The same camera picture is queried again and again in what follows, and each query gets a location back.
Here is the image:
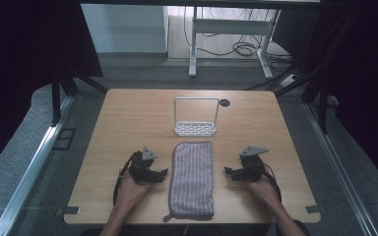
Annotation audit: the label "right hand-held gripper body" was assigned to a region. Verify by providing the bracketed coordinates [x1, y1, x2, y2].
[238, 146, 270, 182]

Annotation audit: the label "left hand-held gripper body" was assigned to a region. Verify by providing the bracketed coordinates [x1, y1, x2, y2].
[128, 146, 158, 184]

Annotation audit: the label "person's left hand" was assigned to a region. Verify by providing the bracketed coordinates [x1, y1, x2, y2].
[115, 172, 153, 211]

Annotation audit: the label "person's right hand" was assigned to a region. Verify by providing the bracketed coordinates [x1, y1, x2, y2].
[249, 178, 283, 211]

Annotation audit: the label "purple striped cloth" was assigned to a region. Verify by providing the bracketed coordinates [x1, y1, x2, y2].
[162, 141, 216, 223]

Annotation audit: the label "white metal rack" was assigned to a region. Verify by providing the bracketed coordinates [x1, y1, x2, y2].
[172, 96, 221, 138]

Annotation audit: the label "person's dark pants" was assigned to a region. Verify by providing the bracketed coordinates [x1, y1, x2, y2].
[79, 223, 311, 236]

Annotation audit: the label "white power strip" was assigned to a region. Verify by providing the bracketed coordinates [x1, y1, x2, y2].
[280, 73, 299, 89]

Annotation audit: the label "black metal stand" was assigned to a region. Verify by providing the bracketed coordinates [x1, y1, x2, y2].
[50, 67, 108, 127]
[244, 13, 352, 136]

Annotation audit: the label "black curtain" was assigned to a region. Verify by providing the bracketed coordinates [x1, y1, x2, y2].
[0, 0, 104, 181]
[272, 0, 378, 195]

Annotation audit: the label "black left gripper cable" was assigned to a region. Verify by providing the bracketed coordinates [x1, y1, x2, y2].
[112, 152, 138, 207]

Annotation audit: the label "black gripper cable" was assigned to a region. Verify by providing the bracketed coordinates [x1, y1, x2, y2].
[261, 162, 283, 203]
[112, 152, 138, 207]

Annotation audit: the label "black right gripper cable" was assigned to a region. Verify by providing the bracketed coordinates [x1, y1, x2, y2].
[261, 162, 283, 203]

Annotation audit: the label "aluminium floor rail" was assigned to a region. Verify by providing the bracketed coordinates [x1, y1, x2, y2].
[303, 94, 378, 236]
[0, 95, 75, 236]

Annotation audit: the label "black floor cables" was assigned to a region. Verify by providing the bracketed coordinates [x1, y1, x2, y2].
[182, 6, 293, 67]

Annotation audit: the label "white desk frame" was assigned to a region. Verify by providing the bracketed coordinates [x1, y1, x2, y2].
[188, 6, 281, 80]

